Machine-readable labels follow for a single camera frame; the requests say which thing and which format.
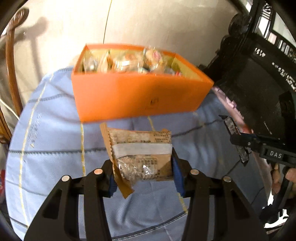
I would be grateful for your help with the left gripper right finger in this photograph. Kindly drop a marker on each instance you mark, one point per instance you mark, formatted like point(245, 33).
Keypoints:
point(235, 219)

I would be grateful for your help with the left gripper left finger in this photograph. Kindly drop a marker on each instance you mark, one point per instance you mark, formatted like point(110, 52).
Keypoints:
point(57, 218)

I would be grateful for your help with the blue plaid tablecloth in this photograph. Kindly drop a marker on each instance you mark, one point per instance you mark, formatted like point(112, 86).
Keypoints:
point(49, 141)

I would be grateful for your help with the round bread in wrapper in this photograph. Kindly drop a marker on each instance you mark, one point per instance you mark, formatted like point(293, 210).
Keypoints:
point(126, 61)

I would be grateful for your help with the brown paper snack packet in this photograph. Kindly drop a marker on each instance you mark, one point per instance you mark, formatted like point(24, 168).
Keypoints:
point(138, 156)

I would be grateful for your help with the pink cloth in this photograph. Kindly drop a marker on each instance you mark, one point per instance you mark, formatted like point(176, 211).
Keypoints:
point(231, 107)

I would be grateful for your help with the orange cardboard box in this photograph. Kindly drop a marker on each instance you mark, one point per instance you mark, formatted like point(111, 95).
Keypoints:
point(109, 96)

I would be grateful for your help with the brown wooden chair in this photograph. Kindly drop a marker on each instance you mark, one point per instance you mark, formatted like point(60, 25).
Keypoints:
point(15, 22)

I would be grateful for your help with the clear bag of puffed snacks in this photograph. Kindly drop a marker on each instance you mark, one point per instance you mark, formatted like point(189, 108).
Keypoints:
point(97, 63)

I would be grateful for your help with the silver black snack bar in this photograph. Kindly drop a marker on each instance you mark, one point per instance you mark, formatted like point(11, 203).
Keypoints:
point(234, 133)

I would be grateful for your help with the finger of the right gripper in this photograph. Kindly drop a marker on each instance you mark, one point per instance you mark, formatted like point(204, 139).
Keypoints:
point(244, 140)

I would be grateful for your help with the person's right hand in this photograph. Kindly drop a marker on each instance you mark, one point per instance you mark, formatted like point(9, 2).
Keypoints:
point(291, 176)

